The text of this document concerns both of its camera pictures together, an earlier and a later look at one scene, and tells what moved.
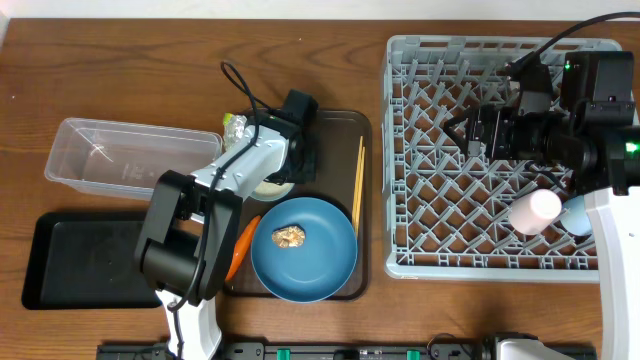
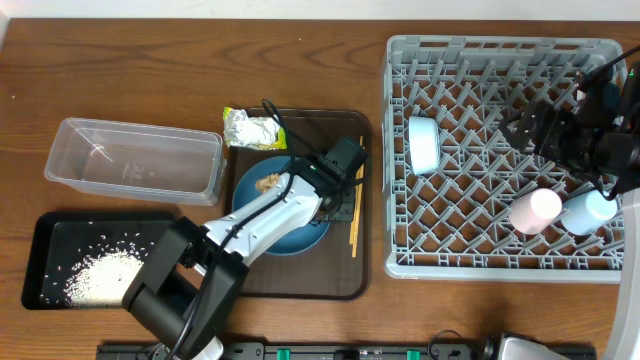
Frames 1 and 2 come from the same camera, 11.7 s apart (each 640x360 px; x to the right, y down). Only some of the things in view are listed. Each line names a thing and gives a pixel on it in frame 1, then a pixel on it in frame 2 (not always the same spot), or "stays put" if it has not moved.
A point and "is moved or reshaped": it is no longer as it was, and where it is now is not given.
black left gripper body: [303, 172] to [345, 212]
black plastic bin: [87, 260] stays put
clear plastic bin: [122, 158] stays put
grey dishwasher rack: [446, 214] stays put
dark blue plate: [314, 270] is moved or reshaped
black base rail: [424, 350] stays put
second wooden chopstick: [360, 190] stays put
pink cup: [532, 213] stays put
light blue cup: [574, 219] stays put
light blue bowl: [268, 191] is moved or reshaped
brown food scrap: [288, 236] is moved or reshaped
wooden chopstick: [357, 184] stays put
